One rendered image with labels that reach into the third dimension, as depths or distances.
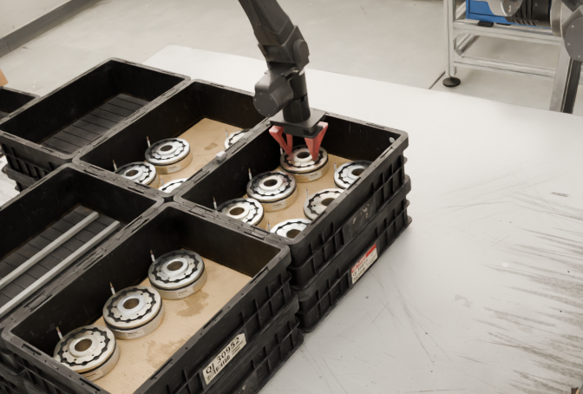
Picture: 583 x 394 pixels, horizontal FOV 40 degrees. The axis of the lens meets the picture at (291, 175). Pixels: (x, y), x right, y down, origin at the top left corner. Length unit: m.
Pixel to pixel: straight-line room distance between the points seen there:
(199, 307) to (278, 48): 0.51
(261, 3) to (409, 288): 0.62
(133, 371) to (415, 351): 0.50
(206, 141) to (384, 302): 0.60
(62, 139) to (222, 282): 0.74
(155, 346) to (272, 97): 0.51
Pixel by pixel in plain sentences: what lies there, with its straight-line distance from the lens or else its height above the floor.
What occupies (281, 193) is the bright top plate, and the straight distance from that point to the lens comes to 1.61.
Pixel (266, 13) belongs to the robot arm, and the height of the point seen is 1.21.
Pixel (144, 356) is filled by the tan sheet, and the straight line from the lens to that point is 1.38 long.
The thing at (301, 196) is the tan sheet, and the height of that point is 0.83.
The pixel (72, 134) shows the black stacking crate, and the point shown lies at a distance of 2.06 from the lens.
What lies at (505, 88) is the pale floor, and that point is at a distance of 3.66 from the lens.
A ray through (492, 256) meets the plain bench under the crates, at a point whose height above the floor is 0.70.
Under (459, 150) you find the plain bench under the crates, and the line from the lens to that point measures 1.97.
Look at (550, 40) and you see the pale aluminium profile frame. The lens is 3.45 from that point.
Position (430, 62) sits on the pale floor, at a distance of 3.91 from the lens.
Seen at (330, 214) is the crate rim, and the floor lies 0.92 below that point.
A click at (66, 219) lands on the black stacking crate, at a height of 0.83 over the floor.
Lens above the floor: 1.79
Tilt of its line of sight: 34 degrees down
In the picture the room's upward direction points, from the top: 9 degrees counter-clockwise
